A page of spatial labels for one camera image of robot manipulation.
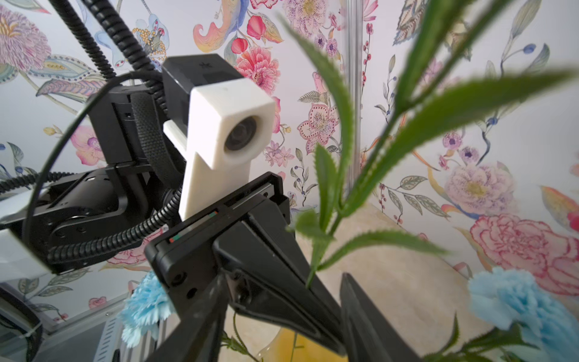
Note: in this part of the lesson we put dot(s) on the coral red rose stem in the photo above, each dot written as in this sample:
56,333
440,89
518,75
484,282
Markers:
236,343

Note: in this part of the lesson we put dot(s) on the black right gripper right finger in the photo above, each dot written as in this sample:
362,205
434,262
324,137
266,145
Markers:
367,334

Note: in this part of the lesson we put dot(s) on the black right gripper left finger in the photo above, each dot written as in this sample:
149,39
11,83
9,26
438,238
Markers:
198,336

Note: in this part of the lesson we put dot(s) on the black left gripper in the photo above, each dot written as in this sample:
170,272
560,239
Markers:
244,237

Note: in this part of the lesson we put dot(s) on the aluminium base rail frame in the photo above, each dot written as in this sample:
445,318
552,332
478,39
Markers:
96,335

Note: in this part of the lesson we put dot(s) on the yellow fluted glass vase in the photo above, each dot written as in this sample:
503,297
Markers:
290,346

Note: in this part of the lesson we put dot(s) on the blue carnation stem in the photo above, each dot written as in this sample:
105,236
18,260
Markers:
417,119
528,324

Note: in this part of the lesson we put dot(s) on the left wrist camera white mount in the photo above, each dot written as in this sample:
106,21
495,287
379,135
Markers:
219,121

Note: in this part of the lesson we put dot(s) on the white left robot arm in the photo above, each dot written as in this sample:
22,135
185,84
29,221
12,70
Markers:
74,220

